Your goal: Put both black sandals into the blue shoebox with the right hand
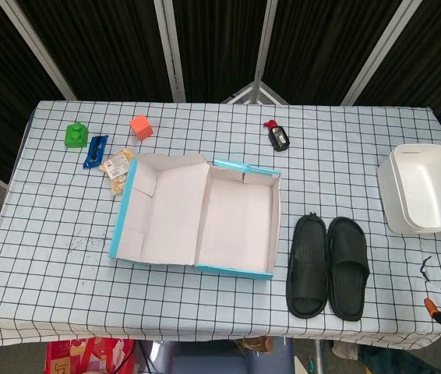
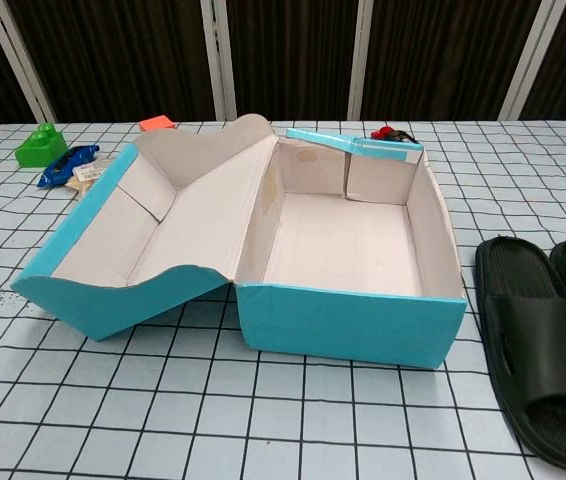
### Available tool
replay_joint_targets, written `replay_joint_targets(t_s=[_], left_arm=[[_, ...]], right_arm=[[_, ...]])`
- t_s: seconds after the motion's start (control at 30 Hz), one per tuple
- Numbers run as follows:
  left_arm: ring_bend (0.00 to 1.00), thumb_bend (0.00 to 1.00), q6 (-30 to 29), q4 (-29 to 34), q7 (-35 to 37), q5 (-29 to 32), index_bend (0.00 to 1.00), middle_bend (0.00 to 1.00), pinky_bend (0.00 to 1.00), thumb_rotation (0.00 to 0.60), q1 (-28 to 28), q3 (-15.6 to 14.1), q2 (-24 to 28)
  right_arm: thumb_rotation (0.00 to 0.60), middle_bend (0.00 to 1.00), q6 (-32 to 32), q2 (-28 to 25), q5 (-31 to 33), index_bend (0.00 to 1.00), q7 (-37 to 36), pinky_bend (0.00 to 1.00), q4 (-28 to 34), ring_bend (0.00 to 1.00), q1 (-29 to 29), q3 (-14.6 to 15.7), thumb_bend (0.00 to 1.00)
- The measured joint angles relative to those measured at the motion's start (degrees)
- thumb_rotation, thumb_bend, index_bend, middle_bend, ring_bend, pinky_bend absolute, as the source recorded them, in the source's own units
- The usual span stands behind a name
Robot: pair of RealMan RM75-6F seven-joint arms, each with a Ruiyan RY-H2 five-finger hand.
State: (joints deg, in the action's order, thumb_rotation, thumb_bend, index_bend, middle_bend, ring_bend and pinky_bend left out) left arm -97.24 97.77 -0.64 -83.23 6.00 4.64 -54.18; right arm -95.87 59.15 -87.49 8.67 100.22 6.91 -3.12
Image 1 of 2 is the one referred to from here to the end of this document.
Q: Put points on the black slipper with tag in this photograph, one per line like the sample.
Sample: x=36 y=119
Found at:
x=308 y=249

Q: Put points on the dark folding screen white frames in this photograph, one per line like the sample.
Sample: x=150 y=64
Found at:
x=170 y=58

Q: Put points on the green toy block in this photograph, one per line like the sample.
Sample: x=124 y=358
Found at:
x=75 y=136

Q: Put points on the light blue shoe box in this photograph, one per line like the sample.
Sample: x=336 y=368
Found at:
x=173 y=218

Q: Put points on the clear bag of nuts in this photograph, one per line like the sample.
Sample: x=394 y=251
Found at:
x=117 y=165

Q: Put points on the checked light blue tablecloth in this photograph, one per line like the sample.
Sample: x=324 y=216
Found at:
x=49 y=272

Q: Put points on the white plastic bin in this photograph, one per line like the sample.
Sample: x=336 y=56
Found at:
x=386 y=195
x=423 y=187

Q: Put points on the brown paper bag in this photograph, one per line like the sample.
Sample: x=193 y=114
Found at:
x=255 y=344

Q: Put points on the red patterned bag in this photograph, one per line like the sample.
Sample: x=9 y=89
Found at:
x=88 y=356

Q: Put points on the metal screen foot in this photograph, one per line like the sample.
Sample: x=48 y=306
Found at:
x=255 y=91

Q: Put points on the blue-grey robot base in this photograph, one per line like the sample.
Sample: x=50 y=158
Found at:
x=212 y=360

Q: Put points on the orange cube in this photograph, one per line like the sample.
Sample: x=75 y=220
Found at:
x=142 y=128

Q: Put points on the black bottle with red cap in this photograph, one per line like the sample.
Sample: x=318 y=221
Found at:
x=279 y=138

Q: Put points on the blue snack wrapper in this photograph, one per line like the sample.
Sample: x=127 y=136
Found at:
x=95 y=152

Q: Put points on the dark teal fabric bundle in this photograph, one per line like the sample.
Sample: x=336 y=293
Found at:
x=380 y=360

